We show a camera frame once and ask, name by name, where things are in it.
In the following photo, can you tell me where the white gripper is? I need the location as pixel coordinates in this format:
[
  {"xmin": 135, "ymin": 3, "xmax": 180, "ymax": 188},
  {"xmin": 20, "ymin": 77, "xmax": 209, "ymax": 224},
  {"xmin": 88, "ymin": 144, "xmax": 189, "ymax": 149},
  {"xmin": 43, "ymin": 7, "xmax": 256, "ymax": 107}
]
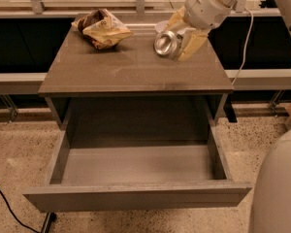
[{"xmin": 164, "ymin": 0, "xmax": 233, "ymax": 61}]

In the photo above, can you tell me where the green white 7up can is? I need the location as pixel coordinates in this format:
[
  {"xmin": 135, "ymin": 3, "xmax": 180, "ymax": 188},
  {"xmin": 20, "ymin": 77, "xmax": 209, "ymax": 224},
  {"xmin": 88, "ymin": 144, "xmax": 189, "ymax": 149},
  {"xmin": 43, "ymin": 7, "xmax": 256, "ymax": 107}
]
[{"xmin": 153, "ymin": 31, "xmax": 182, "ymax": 59}]

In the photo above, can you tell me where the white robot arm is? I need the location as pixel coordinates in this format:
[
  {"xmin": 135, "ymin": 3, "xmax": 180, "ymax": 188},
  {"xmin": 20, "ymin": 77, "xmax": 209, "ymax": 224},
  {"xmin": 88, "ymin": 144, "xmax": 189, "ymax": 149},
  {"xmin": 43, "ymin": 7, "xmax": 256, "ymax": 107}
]
[{"xmin": 166, "ymin": 0, "xmax": 291, "ymax": 233}]

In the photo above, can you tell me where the open grey top drawer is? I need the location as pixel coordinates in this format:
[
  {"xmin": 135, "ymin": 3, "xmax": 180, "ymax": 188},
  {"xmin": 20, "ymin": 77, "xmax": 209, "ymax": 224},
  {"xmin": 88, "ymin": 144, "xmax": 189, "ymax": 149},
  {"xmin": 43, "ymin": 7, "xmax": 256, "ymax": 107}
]
[{"xmin": 22, "ymin": 114, "xmax": 252, "ymax": 214}]

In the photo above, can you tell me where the white ceramic bowl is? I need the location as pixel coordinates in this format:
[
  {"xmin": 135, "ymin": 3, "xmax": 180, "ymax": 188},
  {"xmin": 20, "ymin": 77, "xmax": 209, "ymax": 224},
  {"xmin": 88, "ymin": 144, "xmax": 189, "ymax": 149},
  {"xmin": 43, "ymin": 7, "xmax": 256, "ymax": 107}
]
[{"xmin": 154, "ymin": 20, "xmax": 168, "ymax": 33}]

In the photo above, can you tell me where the grey cabinet with tabletop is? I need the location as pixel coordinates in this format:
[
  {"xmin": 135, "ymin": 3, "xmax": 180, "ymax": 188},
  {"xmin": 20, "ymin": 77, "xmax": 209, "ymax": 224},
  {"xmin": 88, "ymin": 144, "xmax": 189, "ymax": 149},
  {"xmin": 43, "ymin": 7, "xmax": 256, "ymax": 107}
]
[{"xmin": 39, "ymin": 13, "xmax": 234, "ymax": 123}]

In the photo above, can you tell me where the crumpled yellow brown chip bag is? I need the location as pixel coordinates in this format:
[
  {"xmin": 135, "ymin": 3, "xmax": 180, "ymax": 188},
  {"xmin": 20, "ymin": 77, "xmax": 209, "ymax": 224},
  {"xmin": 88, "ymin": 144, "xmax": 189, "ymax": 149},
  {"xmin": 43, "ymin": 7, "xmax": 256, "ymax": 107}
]
[{"xmin": 72, "ymin": 9, "xmax": 133, "ymax": 50}]

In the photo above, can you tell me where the white hanging cable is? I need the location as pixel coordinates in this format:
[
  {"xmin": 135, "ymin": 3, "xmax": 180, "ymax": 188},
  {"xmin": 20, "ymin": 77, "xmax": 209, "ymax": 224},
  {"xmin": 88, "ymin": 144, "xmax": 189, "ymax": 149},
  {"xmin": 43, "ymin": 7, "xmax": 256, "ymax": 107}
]
[{"xmin": 231, "ymin": 8, "xmax": 255, "ymax": 85}]

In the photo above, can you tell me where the black floor cable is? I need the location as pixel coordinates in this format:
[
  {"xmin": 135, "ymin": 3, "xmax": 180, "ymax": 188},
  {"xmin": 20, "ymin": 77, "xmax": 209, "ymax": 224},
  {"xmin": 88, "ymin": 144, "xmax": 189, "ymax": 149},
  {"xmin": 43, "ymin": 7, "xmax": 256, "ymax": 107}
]
[{"xmin": 0, "ymin": 180, "xmax": 40, "ymax": 233}]

